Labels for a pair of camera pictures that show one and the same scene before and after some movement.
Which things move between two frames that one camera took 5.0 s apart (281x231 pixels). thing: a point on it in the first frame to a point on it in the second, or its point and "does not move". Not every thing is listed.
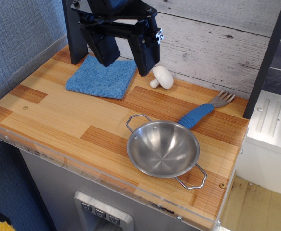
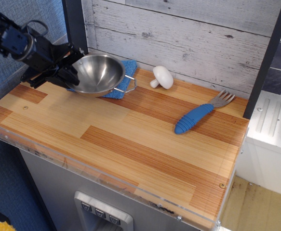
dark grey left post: [78, 47] does not move
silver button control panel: [97, 216] does not move
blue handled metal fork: [187, 121] does not move
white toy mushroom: [163, 77] does not move
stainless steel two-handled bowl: [164, 149] to [100, 73]
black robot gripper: [133, 17] to [53, 63]
